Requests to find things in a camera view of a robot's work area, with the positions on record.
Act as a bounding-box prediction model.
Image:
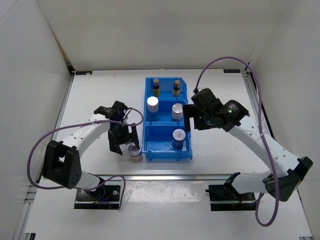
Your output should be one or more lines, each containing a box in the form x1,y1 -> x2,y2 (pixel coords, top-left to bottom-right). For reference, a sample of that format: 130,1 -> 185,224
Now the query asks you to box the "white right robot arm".
182,88 -> 313,202

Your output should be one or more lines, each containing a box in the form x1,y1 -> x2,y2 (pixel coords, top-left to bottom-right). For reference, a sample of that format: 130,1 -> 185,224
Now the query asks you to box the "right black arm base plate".
205,177 -> 257,212

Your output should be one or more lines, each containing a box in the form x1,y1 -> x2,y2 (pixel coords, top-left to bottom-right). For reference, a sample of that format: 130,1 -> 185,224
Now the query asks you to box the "blue three-compartment plastic bin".
142,77 -> 193,161

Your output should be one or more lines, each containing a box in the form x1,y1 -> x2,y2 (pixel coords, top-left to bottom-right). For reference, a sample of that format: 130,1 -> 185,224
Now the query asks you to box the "yellow-label small brown bottle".
152,78 -> 160,97
172,79 -> 181,97

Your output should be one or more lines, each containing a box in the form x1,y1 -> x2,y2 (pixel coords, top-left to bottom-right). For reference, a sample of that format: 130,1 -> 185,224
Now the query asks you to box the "blue-label silver-lid shaker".
147,96 -> 159,121
171,103 -> 183,122

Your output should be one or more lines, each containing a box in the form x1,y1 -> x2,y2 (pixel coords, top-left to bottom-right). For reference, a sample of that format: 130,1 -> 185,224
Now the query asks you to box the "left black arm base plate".
73,181 -> 123,210

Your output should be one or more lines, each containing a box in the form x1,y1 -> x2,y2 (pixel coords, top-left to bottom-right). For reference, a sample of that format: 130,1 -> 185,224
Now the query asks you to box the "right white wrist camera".
198,87 -> 208,92

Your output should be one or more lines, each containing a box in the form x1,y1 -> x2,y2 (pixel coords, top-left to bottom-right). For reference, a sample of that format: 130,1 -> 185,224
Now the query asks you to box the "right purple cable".
193,56 -> 280,227

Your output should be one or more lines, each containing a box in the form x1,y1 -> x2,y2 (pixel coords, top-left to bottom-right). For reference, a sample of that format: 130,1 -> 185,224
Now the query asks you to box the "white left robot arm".
41,101 -> 140,200

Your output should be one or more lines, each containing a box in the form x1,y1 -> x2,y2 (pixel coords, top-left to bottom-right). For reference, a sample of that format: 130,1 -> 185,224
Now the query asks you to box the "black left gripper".
107,122 -> 139,155

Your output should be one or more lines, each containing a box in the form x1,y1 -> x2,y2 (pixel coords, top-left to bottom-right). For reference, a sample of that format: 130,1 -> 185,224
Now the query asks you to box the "white-lid spice jar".
171,128 -> 186,150
128,143 -> 143,162

